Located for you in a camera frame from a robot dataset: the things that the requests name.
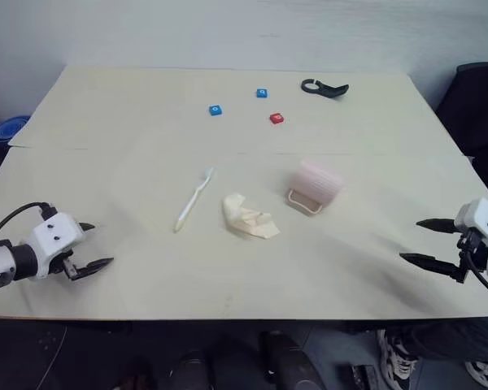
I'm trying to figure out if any crumpled cream towel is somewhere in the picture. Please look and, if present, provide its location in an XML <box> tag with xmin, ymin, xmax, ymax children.
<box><xmin>221</xmin><ymin>192</ymin><xmax>282</xmax><ymax>241</ymax></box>

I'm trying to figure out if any pink ribbed cup with handle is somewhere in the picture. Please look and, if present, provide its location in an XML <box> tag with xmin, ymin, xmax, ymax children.
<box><xmin>285</xmin><ymin>158</ymin><xmax>345</xmax><ymax>215</ymax></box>

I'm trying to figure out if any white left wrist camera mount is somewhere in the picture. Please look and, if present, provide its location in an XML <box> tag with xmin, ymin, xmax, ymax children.
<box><xmin>19</xmin><ymin>211</ymin><xmax>85</xmax><ymax>280</ymax></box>

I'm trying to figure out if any cream white toothbrush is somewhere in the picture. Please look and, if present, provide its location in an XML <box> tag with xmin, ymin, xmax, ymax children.
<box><xmin>172</xmin><ymin>167</ymin><xmax>216</xmax><ymax>233</ymax></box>

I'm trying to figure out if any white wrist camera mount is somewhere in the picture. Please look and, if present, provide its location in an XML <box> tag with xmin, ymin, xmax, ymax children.
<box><xmin>454</xmin><ymin>197</ymin><xmax>488</xmax><ymax>279</ymax></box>
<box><xmin>19</xmin><ymin>211</ymin><xmax>85</xmax><ymax>280</ymax></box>

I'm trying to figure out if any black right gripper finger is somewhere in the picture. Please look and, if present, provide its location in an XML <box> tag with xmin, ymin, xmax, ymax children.
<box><xmin>416</xmin><ymin>218</ymin><xmax>460</xmax><ymax>234</ymax></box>
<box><xmin>399</xmin><ymin>252</ymin><xmax>469</xmax><ymax>284</ymax></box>

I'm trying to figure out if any black and white sneaker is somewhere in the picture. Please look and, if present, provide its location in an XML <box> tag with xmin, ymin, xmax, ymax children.
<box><xmin>375</xmin><ymin>327</ymin><xmax>420</xmax><ymax>390</ymax></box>
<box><xmin>464</xmin><ymin>358</ymin><xmax>488</xmax><ymax>388</ymax></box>

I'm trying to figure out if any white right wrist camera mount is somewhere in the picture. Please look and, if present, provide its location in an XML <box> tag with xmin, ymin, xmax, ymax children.
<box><xmin>454</xmin><ymin>197</ymin><xmax>488</xmax><ymax>279</ymax></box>

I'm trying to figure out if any blue plastic basin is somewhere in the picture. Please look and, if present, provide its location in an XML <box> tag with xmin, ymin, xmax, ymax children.
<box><xmin>0</xmin><ymin>115</ymin><xmax>32</xmax><ymax>145</ymax></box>

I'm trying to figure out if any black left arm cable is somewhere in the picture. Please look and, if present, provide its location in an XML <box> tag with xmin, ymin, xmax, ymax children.
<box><xmin>0</xmin><ymin>201</ymin><xmax>59</xmax><ymax>245</ymax></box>

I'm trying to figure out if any black ring-ended plastic tool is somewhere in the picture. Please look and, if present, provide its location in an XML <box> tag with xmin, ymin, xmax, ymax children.
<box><xmin>300</xmin><ymin>78</ymin><xmax>351</xmax><ymax>100</ymax></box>

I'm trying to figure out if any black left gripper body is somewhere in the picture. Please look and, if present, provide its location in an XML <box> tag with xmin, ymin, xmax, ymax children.
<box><xmin>47</xmin><ymin>247</ymin><xmax>76</xmax><ymax>277</ymax></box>

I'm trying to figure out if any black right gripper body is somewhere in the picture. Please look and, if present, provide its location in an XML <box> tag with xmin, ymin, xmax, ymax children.
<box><xmin>455</xmin><ymin>226</ymin><xmax>488</xmax><ymax>270</ymax></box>

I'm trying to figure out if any black chair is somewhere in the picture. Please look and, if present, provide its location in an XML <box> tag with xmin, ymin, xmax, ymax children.
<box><xmin>432</xmin><ymin>61</ymin><xmax>488</xmax><ymax>158</ymax></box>

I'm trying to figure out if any dark rounded shape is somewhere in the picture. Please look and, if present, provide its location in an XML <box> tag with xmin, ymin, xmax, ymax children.
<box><xmin>167</xmin><ymin>348</ymin><xmax>213</xmax><ymax>390</ymax></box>

